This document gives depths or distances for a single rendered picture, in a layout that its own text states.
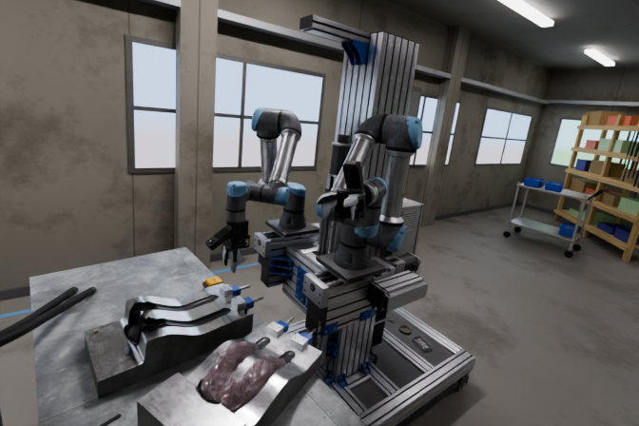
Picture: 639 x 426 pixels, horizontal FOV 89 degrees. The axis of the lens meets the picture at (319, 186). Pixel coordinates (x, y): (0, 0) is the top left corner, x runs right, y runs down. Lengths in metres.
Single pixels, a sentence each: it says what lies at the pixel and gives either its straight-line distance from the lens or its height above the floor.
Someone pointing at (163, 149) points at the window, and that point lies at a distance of 3.24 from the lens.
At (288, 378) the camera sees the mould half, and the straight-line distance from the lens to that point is 1.11.
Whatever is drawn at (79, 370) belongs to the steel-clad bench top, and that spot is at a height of 0.80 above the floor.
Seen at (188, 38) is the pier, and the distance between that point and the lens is 3.14.
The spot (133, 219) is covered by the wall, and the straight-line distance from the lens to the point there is 3.38.
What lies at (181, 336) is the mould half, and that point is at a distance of 1.25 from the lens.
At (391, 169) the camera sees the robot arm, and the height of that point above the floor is 1.48.
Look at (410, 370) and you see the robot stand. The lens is 2.31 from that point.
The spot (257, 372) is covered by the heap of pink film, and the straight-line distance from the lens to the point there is 1.11.
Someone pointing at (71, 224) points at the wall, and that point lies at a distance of 3.36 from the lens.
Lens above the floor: 1.66
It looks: 13 degrees down
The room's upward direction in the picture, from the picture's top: 6 degrees clockwise
